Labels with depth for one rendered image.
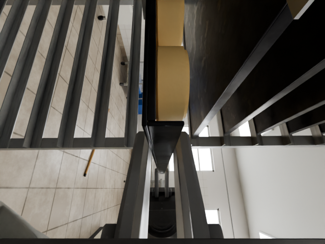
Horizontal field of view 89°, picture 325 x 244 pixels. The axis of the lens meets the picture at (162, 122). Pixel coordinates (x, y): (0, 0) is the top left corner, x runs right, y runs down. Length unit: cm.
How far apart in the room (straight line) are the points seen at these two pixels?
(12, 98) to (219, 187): 477
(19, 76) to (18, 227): 49
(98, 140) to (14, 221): 24
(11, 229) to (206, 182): 470
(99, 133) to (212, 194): 458
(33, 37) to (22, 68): 14
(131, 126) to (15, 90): 39
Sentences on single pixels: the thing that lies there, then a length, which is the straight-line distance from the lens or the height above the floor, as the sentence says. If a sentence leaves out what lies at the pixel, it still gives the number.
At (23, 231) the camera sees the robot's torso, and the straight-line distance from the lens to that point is 37.
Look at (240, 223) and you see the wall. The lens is 522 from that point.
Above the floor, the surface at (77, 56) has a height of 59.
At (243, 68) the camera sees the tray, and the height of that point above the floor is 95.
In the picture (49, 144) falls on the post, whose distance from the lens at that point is 57.
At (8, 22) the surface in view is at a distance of 89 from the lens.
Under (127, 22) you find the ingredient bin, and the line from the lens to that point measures 272.
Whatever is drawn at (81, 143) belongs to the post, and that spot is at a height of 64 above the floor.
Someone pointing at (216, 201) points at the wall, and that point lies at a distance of 499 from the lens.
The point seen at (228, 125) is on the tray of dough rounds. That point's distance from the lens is 46.
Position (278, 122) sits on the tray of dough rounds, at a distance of 45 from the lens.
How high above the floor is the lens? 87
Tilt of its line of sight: 1 degrees up
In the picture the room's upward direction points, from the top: 90 degrees clockwise
